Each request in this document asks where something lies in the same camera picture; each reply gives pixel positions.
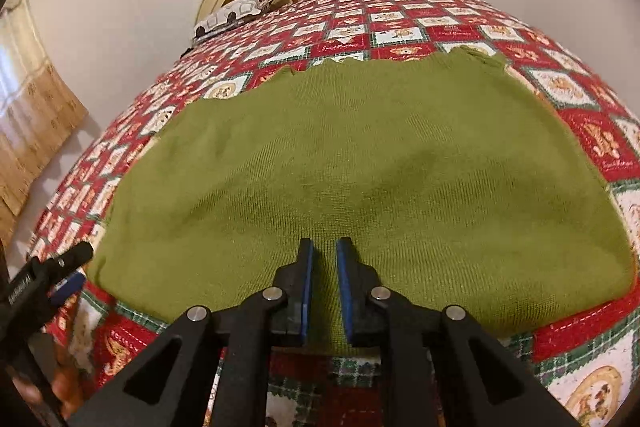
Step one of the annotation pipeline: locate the white patterned pillow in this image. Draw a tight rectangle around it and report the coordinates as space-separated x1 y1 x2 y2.
192 0 293 42

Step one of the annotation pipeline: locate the person's left hand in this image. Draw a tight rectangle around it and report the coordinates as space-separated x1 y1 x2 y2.
50 347 83 415

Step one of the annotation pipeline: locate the red patchwork bear bedspread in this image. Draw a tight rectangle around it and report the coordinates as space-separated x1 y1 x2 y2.
25 0 640 427

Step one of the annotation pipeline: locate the tan side window curtain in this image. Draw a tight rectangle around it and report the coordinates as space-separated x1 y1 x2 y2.
0 0 90 228

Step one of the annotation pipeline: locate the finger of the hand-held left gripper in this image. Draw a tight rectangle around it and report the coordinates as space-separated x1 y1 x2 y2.
30 241 95 280
47 271 85 308

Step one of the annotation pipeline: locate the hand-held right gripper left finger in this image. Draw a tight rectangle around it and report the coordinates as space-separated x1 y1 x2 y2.
67 237 316 427

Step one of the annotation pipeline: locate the green orange cream striped sweater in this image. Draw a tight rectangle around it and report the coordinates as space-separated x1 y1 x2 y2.
86 46 636 355

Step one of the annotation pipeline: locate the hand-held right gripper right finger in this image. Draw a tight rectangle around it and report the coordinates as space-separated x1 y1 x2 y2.
335 237 581 427

